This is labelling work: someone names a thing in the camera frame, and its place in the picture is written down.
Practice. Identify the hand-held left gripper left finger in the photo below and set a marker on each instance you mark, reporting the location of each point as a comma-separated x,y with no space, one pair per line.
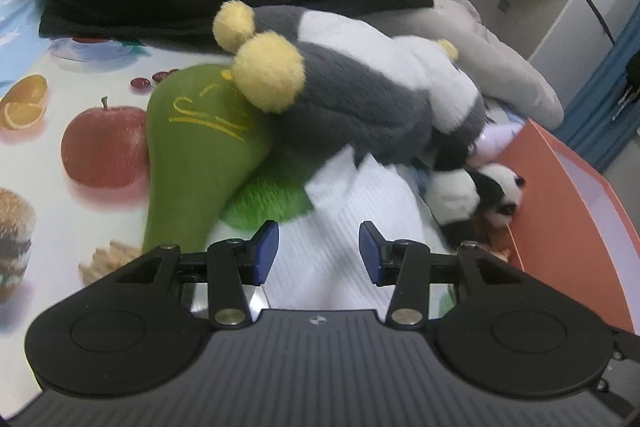
266,252

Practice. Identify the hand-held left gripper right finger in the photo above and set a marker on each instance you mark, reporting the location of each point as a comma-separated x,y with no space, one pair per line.
371,252

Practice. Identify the white ribbed cloth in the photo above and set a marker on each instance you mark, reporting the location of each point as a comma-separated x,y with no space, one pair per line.
350,207

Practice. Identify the small panda plush toy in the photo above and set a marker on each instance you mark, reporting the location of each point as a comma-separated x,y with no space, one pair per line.
495,193

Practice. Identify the pink cardboard box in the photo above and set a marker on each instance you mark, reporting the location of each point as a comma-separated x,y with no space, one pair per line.
555,217

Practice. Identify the green pear plush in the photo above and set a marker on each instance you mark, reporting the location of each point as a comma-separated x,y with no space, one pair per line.
190,157

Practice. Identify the grey penguin plush toy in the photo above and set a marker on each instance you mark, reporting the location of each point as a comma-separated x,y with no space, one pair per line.
360,107

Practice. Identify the fruit printed mat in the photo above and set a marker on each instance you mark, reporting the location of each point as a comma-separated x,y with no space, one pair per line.
95,217

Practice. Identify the grey duvet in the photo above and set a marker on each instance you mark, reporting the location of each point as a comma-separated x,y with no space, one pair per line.
500,67

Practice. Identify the blue curtain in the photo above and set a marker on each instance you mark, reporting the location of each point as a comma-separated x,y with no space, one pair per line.
595,117

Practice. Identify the dark wall switch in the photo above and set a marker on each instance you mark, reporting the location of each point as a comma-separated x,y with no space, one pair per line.
503,4

